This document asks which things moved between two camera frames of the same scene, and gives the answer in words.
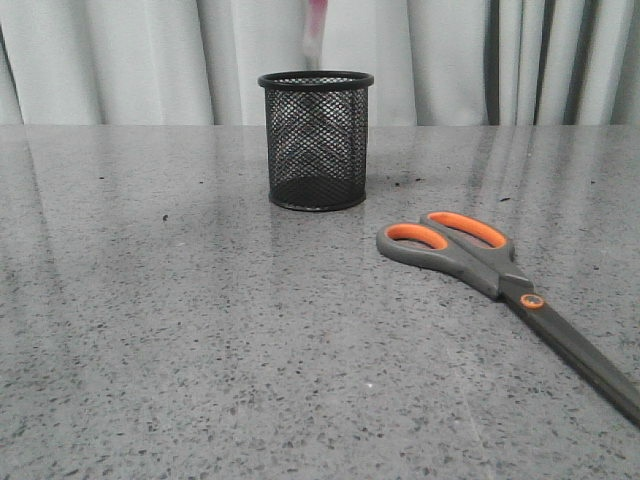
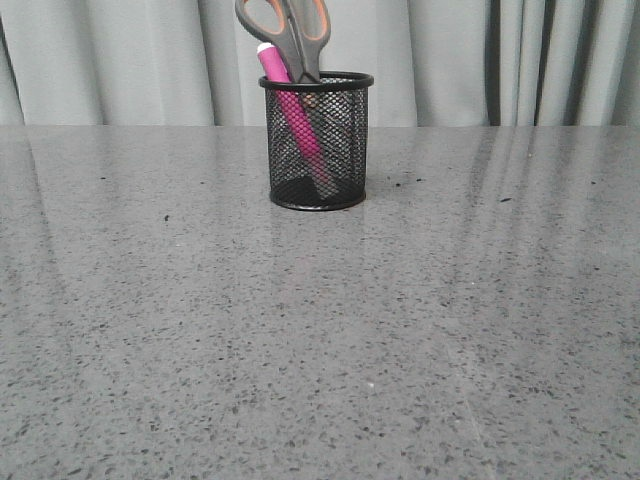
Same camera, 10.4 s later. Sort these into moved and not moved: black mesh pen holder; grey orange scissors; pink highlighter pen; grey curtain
Moved: grey orange scissors; pink highlighter pen
Not moved: grey curtain; black mesh pen holder
